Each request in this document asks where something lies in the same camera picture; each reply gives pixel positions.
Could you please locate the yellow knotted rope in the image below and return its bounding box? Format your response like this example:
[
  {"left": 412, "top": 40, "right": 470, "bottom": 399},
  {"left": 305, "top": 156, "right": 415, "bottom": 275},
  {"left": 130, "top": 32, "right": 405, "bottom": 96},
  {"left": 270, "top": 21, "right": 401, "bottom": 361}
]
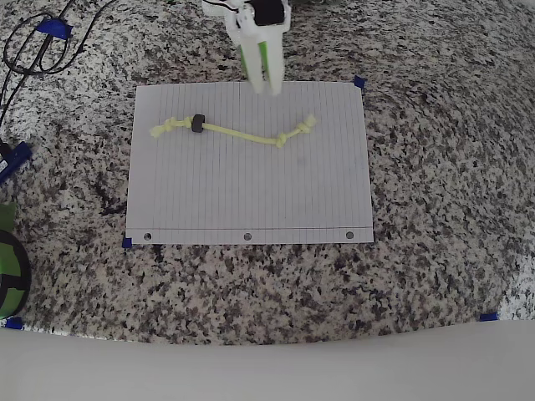
[{"left": 149, "top": 114, "right": 319, "bottom": 150}]

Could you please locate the lined paper sheet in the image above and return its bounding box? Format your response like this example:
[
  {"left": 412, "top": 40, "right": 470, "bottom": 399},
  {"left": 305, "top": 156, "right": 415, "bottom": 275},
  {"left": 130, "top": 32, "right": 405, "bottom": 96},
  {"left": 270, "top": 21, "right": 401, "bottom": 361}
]
[{"left": 125, "top": 81, "right": 375, "bottom": 246}]

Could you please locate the green tape piece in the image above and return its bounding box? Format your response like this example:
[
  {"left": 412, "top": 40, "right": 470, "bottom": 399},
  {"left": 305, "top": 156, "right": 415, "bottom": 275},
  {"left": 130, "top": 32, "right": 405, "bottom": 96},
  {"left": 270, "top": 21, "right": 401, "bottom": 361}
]
[{"left": 0, "top": 202, "right": 18, "bottom": 231}]

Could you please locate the green black filament spool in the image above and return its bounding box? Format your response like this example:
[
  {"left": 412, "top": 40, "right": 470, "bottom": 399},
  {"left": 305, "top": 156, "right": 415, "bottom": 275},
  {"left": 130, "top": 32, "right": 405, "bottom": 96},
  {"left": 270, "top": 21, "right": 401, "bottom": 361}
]
[{"left": 0, "top": 228, "right": 33, "bottom": 320}]

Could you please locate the white backdrop board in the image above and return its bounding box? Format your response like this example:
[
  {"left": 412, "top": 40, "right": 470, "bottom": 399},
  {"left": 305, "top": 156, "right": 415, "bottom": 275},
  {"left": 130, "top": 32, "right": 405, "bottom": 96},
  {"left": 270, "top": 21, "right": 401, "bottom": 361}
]
[{"left": 0, "top": 317, "right": 535, "bottom": 401}]

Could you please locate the thin black cable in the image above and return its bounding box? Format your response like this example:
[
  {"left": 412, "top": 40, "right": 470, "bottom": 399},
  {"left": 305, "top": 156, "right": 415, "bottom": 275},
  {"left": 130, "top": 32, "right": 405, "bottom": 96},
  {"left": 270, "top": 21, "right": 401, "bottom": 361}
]
[{"left": 53, "top": 0, "right": 120, "bottom": 75}]

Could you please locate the thick black looped cable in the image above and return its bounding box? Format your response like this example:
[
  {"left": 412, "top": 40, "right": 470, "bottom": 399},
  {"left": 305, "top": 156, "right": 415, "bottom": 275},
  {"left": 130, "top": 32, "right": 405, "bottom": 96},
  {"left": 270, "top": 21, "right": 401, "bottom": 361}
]
[{"left": 0, "top": 0, "right": 77, "bottom": 126}]

